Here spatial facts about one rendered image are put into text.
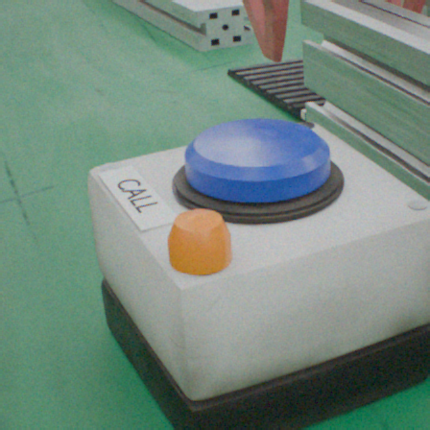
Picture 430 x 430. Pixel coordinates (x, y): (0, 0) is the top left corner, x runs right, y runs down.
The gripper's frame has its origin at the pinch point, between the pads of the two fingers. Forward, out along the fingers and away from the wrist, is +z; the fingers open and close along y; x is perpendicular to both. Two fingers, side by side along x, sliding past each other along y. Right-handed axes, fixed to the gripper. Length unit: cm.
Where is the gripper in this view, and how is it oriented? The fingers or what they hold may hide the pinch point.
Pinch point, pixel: (338, 35)
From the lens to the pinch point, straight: 45.9
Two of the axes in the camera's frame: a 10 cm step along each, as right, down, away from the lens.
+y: 9.2, -2.2, 3.3
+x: -3.9, -4.0, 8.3
